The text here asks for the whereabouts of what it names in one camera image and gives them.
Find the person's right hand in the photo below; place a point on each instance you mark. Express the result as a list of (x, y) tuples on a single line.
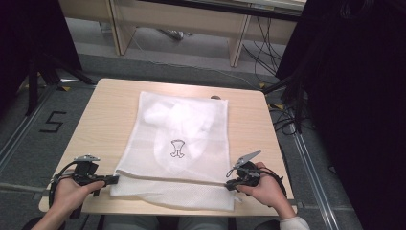
[(271, 193)]

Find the small brown round thing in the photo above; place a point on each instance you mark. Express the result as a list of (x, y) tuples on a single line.
[(215, 96)]

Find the black curtain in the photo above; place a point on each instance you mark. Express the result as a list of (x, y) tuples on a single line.
[(357, 96), (32, 28)]

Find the black tripod stand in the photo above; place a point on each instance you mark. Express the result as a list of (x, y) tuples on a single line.
[(298, 102), (33, 83)]

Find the beige wooden desk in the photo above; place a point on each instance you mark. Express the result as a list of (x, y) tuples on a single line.
[(178, 19)]

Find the person's right leg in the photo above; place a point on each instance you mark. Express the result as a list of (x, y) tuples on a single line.
[(204, 223)]

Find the person's leg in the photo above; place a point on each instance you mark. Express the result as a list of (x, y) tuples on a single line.
[(130, 223), (204, 223)]

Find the person's left hand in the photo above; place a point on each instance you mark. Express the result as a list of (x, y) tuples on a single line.
[(68, 196)]

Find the white garment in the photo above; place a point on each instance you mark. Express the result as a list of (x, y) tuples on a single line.
[(178, 118)]

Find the grey tape piece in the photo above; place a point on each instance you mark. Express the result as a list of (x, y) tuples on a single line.
[(293, 202)]

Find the person's left leg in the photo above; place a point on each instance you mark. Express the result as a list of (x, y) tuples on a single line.
[(130, 223)]

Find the yellow tape piece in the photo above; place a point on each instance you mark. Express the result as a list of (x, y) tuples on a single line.
[(66, 88), (262, 85)]

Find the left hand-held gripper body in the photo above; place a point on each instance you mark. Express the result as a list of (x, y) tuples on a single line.
[(84, 174)]

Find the metal floor rail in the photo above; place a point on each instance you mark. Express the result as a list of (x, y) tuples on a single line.
[(314, 179), (22, 131)]

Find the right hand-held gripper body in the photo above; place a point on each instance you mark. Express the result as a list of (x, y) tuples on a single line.
[(249, 174)]

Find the white mesh laundry bag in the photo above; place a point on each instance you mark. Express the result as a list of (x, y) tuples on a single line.
[(178, 195)]

